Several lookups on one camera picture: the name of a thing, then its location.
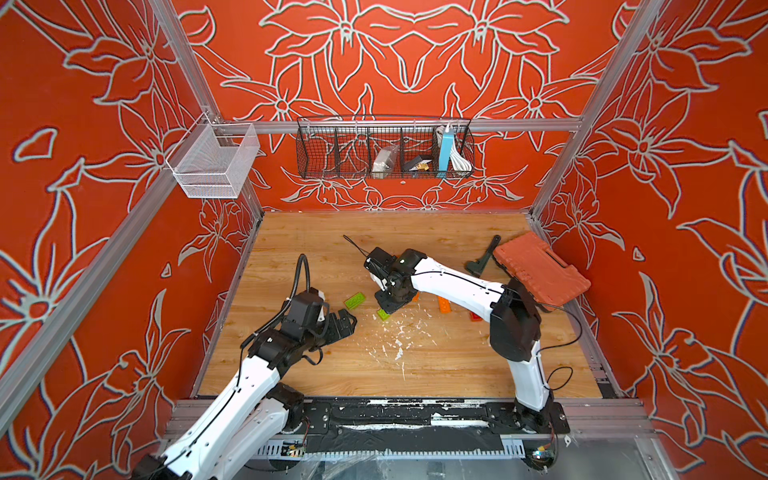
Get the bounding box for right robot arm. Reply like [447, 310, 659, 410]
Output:
[364, 247, 554, 433]

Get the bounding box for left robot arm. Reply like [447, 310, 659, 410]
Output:
[131, 309, 357, 479]

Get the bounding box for long green lego plate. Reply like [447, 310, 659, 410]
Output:
[344, 292, 366, 310]

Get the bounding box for dark green clamp tool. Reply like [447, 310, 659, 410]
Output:
[465, 235, 501, 278]

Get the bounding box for black small box in basket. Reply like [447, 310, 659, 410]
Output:
[403, 155, 433, 174]

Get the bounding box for plastic bag in basket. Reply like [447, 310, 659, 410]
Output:
[371, 145, 400, 180]

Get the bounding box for red plastic tool case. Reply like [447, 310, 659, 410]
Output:
[493, 232, 591, 307]

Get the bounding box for clear plastic bin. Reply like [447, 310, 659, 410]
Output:
[168, 122, 261, 200]

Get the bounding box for left black corrugated cable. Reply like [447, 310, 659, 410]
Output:
[290, 253, 312, 301]

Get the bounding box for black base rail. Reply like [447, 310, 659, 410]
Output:
[300, 397, 571, 458]

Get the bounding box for white cables in basket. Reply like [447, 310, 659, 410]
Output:
[449, 136, 473, 178]

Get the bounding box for black wire basket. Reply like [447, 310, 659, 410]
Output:
[296, 115, 476, 180]

